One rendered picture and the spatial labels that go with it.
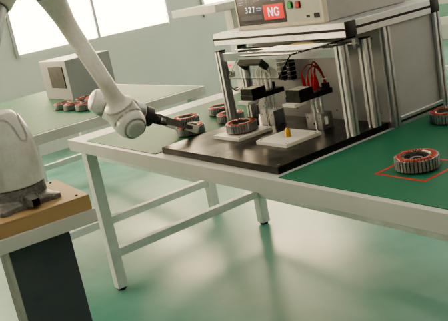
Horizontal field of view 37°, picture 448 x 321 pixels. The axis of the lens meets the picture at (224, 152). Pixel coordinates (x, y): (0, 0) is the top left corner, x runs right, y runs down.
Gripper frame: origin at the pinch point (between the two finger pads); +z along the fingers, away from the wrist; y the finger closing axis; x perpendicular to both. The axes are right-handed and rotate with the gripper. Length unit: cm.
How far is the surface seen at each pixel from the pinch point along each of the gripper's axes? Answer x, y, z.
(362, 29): -38, -78, 4
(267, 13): -42, -41, -5
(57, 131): 13, 99, -15
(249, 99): -13.4, -34.2, 1.3
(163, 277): 68, 51, 37
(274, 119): -9.3, -36.3, 12.6
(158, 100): -17, 102, 37
